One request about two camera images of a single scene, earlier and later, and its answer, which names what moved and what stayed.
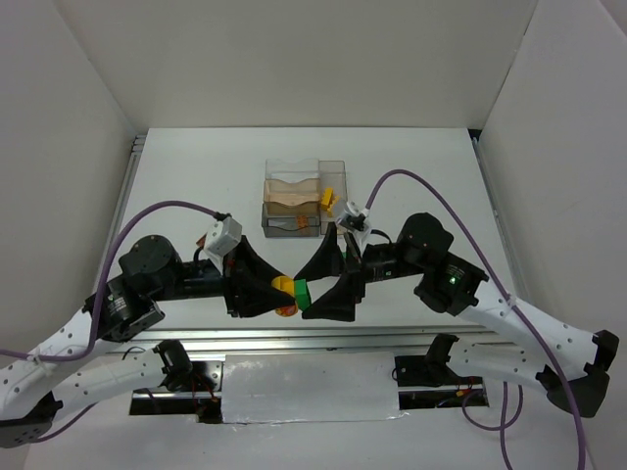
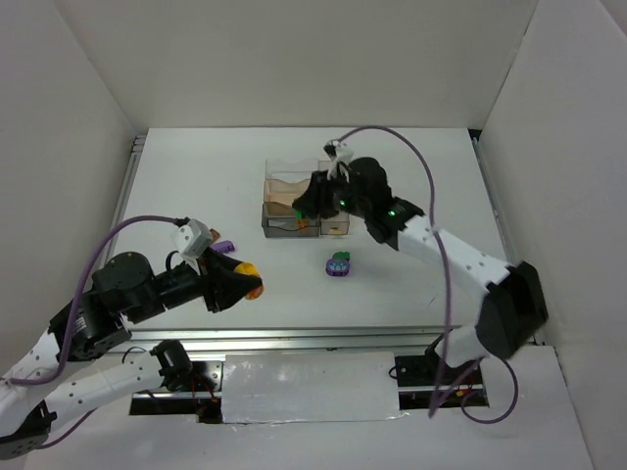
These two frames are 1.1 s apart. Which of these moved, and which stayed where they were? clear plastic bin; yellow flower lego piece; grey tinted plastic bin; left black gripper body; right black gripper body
Moved: right black gripper body; left black gripper body; yellow flower lego piece
Stayed: clear plastic bin; grey tinted plastic bin
